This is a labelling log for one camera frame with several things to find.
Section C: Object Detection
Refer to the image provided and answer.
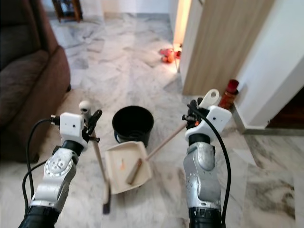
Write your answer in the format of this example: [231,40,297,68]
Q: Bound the dark wooden stand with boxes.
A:
[51,0,85,23]

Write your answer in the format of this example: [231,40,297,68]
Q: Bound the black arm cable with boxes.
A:
[21,116,61,224]
[195,107,233,224]

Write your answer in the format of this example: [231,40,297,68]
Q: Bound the dark brown sofa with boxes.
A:
[0,0,72,163]

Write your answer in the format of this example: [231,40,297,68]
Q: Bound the red offering items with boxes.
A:
[159,46,183,64]

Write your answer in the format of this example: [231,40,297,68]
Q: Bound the brown cardboard tube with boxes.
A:
[126,158,144,185]

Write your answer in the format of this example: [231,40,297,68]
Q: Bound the black bucket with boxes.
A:
[112,105,155,144]

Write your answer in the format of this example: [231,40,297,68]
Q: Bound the red bottle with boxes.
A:
[218,79,240,111]

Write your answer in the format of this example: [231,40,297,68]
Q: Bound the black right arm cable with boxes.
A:
[195,107,233,224]

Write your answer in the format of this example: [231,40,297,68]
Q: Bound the light wooden door panel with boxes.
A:
[180,0,277,96]

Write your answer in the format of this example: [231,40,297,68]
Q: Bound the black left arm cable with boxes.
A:
[21,116,61,224]

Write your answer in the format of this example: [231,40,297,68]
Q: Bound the cream long-handled dustpan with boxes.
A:
[105,88,221,195]

